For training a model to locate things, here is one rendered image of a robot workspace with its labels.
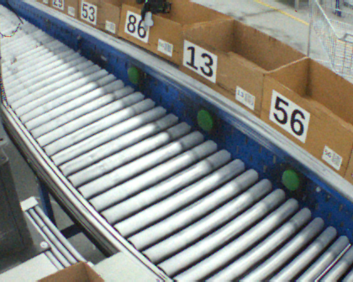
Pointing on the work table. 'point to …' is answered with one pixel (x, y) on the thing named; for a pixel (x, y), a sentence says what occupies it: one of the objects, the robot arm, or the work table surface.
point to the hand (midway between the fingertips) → (146, 28)
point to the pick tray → (74, 274)
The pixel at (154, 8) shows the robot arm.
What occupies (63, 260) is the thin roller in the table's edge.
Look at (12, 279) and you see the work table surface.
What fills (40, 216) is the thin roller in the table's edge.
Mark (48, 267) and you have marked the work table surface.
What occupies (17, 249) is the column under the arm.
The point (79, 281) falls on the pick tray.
